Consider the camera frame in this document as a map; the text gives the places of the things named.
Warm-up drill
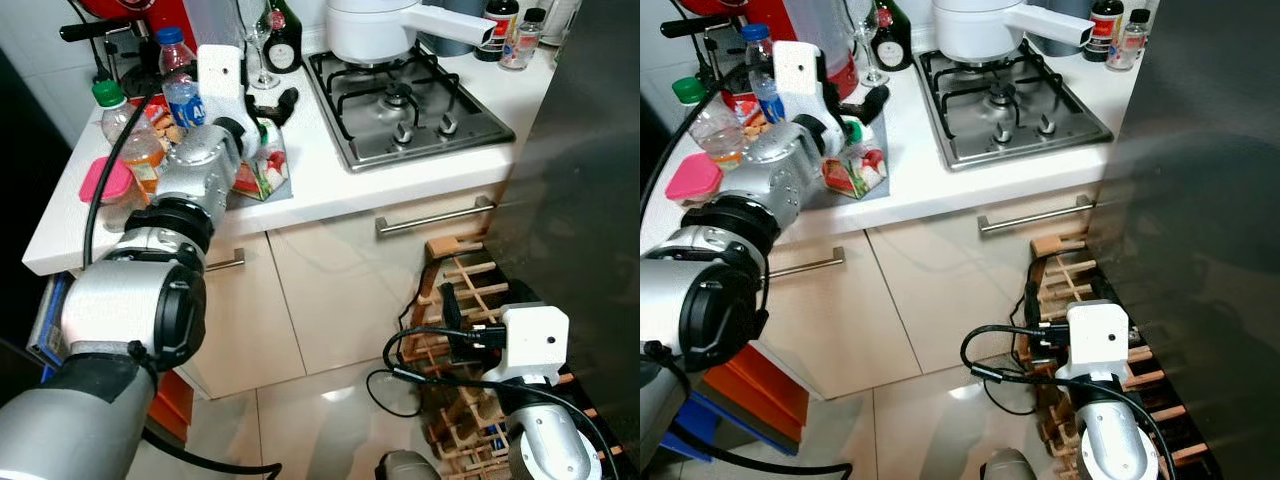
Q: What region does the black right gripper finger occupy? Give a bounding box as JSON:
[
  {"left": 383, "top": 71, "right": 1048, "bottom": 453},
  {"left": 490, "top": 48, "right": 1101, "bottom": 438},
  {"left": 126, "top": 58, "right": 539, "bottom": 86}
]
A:
[
  {"left": 439, "top": 282, "right": 468, "bottom": 349},
  {"left": 1024, "top": 282, "right": 1049, "bottom": 343}
]

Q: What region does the black fridge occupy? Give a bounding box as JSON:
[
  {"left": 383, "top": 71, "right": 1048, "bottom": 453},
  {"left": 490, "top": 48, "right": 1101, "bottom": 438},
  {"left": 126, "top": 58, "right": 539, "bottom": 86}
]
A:
[{"left": 1084, "top": 0, "right": 1280, "bottom": 480}]

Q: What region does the wooden wine rack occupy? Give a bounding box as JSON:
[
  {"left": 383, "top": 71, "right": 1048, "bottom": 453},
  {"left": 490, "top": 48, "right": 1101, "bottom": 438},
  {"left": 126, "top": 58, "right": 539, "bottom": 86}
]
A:
[
  {"left": 398, "top": 234, "right": 626, "bottom": 480},
  {"left": 1013, "top": 231, "right": 1219, "bottom": 480}
]

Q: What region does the colourful drink carton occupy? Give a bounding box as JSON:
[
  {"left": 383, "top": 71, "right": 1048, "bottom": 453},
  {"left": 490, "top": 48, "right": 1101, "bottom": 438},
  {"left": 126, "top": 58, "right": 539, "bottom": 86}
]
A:
[
  {"left": 820, "top": 118, "right": 891, "bottom": 200},
  {"left": 233, "top": 118, "right": 293, "bottom": 202}
]

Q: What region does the clear wine glass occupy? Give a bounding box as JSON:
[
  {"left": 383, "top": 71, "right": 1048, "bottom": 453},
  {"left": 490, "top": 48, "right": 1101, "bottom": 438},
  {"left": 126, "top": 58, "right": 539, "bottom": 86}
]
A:
[
  {"left": 848, "top": 0, "right": 892, "bottom": 88},
  {"left": 244, "top": 0, "right": 282, "bottom": 92}
]

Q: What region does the dark glass bottle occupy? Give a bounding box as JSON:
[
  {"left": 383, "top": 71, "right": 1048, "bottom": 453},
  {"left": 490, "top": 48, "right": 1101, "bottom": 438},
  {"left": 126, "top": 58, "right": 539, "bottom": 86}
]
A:
[
  {"left": 871, "top": 0, "right": 917, "bottom": 72},
  {"left": 261, "top": 0, "right": 304, "bottom": 74}
]

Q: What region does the red coffee machine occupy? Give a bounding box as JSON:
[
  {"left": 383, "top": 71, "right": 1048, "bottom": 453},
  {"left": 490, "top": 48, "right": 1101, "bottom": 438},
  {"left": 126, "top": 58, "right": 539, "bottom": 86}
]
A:
[
  {"left": 659, "top": 0, "right": 863, "bottom": 103},
  {"left": 59, "top": 0, "right": 248, "bottom": 85}
]

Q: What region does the blue cap water bottle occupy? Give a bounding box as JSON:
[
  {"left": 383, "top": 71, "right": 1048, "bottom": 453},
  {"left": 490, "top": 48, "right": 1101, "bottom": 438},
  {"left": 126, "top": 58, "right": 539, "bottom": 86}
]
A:
[
  {"left": 739, "top": 22, "right": 788, "bottom": 125},
  {"left": 154, "top": 26, "right": 208, "bottom": 133}
]

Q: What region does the red white snack packet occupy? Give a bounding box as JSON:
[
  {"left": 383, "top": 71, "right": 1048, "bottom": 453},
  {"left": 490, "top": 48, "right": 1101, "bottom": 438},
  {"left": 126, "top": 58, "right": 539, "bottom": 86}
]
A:
[
  {"left": 148, "top": 94, "right": 188, "bottom": 143},
  {"left": 733, "top": 90, "right": 778, "bottom": 138}
]

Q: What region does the steel gas hob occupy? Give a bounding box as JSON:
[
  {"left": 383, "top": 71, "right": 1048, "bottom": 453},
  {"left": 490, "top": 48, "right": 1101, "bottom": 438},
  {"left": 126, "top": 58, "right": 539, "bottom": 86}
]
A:
[
  {"left": 914, "top": 44, "right": 1116, "bottom": 172},
  {"left": 304, "top": 44, "right": 518, "bottom": 174}
]

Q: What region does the grey robot leg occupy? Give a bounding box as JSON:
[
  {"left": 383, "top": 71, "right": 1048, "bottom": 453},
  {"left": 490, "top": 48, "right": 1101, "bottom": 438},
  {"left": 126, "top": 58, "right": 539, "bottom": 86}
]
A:
[
  {"left": 979, "top": 447, "right": 1043, "bottom": 480},
  {"left": 377, "top": 449, "right": 442, "bottom": 480}
]

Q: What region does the green cap clear bottle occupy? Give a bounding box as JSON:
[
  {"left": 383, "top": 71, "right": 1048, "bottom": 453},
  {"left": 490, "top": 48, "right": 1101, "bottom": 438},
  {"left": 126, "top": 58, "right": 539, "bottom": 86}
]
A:
[
  {"left": 671, "top": 76, "right": 748, "bottom": 173},
  {"left": 91, "top": 79, "right": 168, "bottom": 193}
]

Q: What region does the pink lid container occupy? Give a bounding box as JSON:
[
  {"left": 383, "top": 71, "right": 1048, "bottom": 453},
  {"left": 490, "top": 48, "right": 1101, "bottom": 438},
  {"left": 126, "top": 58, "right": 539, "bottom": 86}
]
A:
[
  {"left": 664, "top": 151, "right": 725, "bottom": 208},
  {"left": 79, "top": 156, "right": 138, "bottom": 233}
]

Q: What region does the dark sauce bottle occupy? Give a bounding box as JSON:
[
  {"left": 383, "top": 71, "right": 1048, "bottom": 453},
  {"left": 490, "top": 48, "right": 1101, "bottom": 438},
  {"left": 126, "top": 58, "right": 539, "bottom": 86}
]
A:
[
  {"left": 477, "top": 0, "right": 522, "bottom": 64},
  {"left": 1084, "top": 0, "right": 1127, "bottom": 64}
]

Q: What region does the small clear bottle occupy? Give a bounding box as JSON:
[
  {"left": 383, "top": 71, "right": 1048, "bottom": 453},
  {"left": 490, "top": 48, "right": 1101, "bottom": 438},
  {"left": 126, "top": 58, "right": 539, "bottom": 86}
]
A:
[
  {"left": 499, "top": 7, "right": 547, "bottom": 72},
  {"left": 1107, "top": 7, "right": 1152, "bottom": 72}
]

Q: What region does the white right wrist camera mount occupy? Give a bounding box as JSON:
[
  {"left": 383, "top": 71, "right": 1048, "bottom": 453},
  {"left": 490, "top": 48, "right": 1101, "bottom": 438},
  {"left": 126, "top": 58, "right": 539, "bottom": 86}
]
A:
[
  {"left": 498, "top": 304, "right": 570, "bottom": 387},
  {"left": 1061, "top": 299, "right": 1132, "bottom": 383}
]

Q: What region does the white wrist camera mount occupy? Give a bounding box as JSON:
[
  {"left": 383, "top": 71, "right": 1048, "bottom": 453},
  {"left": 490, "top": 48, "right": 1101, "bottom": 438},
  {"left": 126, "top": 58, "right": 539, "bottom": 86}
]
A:
[
  {"left": 1061, "top": 299, "right": 1132, "bottom": 383},
  {"left": 498, "top": 304, "right": 570, "bottom": 387},
  {"left": 196, "top": 44, "right": 249, "bottom": 127},
  {"left": 771, "top": 41, "right": 833, "bottom": 123}
]

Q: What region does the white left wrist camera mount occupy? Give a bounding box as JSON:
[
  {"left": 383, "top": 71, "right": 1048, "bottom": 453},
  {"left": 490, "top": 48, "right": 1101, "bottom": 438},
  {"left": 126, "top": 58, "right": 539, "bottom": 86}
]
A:
[
  {"left": 196, "top": 44, "right": 249, "bottom": 127},
  {"left": 771, "top": 41, "right": 833, "bottom": 123}
]

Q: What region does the long steel drawer handle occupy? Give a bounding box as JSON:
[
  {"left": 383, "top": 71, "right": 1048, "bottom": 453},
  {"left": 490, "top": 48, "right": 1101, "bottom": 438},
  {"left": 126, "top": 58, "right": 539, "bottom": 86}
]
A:
[
  {"left": 374, "top": 194, "right": 498, "bottom": 239},
  {"left": 977, "top": 194, "right": 1100, "bottom": 237}
]

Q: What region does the white pot with handle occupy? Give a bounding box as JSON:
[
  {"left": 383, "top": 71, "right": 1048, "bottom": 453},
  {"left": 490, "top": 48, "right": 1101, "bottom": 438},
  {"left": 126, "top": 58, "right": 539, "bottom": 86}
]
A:
[
  {"left": 931, "top": 0, "right": 1095, "bottom": 65},
  {"left": 326, "top": 0, "right": 499, "bottom": 67}
]

